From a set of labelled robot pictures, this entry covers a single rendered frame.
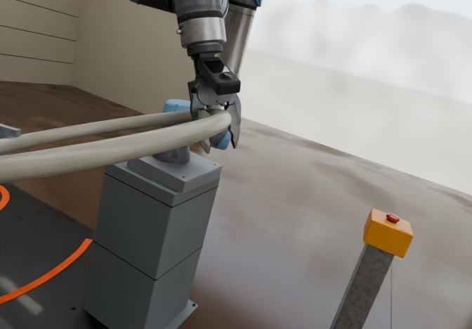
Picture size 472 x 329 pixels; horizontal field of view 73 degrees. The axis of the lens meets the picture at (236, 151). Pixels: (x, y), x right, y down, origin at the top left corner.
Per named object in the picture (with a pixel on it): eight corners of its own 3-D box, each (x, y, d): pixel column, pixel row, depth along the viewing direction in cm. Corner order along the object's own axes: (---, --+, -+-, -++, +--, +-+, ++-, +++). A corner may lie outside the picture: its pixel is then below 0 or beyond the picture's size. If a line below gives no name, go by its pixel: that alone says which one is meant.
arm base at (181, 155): (166, 145, 165) (170, 127, 162) (197, 159, 159) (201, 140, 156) (141, 152, 149) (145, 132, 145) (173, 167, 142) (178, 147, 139)
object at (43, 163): (-200, 204, 38) (-211, 181, 38) (69, 135, 86) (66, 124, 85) (182, 170, 29) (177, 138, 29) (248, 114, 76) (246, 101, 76)
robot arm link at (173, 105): (164, 128, 158) (171, 94, 153) (197, 138, 157) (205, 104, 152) (152, 136, 144) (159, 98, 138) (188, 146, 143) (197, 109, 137)
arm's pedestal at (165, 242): (136, 267, 209) (161, 145, 187) (198, 306, 190) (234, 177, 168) (67, 310, 164) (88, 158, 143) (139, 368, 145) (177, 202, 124)
